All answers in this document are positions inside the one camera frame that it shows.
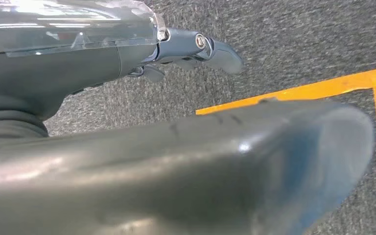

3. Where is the yellow floor tape square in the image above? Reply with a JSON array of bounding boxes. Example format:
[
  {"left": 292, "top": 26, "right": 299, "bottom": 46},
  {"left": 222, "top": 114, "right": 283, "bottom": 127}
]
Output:
[{"left": 195, "top": 67, "right": 376, "bottom": 218}]

